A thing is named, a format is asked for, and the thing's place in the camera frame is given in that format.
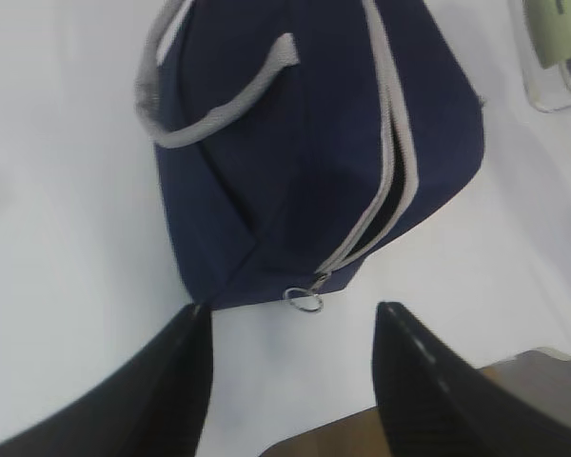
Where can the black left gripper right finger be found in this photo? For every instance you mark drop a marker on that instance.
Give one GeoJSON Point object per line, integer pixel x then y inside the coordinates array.
{"type": "Point", "coordinates": [432, 403]}

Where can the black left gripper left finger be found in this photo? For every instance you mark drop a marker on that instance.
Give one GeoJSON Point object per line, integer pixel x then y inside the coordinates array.
{"type": "Point", "coordinates": [154, 405]}

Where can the navy blue lunch bag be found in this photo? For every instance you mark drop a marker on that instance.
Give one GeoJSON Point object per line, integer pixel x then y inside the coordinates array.
{"type": "Point", "coordinates": [295, 138]}

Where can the green lidded glass container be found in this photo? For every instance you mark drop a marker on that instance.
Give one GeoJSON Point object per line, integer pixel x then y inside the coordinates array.
{"type": "Point", "coordinates": [542, 32]}

